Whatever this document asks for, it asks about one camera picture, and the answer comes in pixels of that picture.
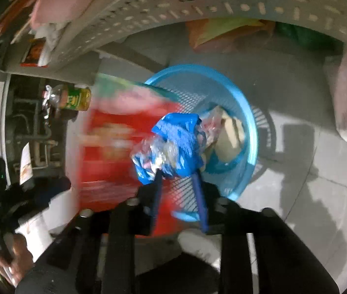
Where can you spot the blue plastic wrapper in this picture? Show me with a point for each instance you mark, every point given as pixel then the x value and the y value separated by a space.
pixel 174 148

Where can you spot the red cartoon drink can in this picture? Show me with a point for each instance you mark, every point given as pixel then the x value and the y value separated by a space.
pixel 121 114

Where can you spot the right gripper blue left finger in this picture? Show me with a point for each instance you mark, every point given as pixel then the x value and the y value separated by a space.
pixel 155 192

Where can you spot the red booklet on shelf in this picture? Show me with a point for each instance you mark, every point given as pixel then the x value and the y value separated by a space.
pixel 33 56

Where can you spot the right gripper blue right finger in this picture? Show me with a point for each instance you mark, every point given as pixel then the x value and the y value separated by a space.
pixel 200 200

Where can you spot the cooking oil bottle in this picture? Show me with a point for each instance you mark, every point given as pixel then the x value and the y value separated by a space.
pixel 63 97

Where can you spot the blue mesh trash basket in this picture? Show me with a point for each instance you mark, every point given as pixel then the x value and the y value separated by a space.
pixel 227 118

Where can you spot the person left hand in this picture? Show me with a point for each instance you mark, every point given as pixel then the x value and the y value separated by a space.
pixel 15 269

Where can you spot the perforated metal shelf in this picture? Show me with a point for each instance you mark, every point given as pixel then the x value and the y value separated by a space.
pixel 107 20

